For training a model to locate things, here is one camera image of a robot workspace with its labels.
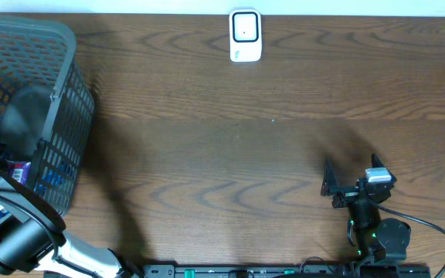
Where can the purple snack pack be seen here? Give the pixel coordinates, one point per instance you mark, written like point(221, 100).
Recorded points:
point(19, 170)

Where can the grey plastic mesh basket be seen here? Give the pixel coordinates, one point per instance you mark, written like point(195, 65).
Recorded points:
point(46, 110)

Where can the white barcode scanner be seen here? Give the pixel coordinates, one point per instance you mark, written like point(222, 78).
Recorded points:
point(245, 36)

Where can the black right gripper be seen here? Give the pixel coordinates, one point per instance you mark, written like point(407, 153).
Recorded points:
point(346, 194)

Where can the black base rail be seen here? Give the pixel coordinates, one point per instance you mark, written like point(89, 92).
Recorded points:
point(314, 269)

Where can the blue snack wrapper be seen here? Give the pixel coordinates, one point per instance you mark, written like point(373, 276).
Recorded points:
point(61, 179)

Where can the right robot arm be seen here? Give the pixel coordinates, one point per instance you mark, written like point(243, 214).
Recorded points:
point(381, 243)

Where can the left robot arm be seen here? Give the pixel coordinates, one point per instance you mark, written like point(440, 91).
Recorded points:
point(33, 236)

